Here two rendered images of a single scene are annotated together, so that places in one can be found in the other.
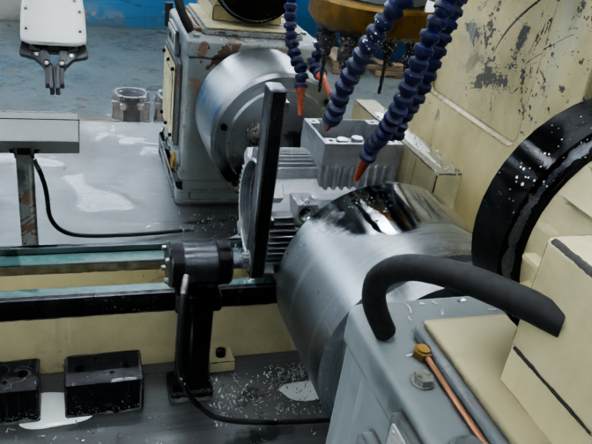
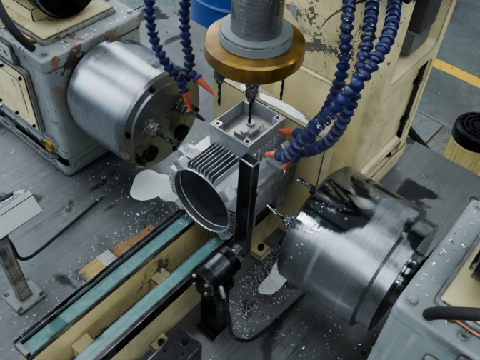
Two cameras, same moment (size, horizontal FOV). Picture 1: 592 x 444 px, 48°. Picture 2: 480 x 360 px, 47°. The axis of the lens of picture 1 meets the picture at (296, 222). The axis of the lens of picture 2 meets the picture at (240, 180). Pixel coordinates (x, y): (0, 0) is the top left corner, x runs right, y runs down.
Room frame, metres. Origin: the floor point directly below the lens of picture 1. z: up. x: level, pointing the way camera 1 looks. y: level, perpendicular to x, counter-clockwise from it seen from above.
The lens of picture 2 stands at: (0.22, 0.38, 1.87)
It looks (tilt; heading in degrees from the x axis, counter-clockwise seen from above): 47 degrees down; 328
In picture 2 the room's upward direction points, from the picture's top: 4 degrees clockwise
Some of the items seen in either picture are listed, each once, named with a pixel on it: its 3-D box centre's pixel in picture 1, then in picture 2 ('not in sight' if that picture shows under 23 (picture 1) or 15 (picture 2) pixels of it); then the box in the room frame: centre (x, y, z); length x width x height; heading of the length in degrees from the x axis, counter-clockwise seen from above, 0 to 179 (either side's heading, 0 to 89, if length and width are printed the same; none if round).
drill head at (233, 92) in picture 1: (260, 114); (121, 93); (1.24, 0.10, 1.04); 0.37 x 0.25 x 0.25; 21
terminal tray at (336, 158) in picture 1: (348, 153); (246, 133); (0.93, -0.06, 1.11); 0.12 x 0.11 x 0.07; 111
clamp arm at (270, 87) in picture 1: (262, 186); (244, 210); (0.74, 0.05, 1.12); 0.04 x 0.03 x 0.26; 111
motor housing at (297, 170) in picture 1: (314, 210); (232, 175); (0.91, -0.03, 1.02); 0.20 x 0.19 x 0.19; 111
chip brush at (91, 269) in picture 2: not in sight; (119, 253); (0.98, 0.23, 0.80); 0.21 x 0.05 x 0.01; 108
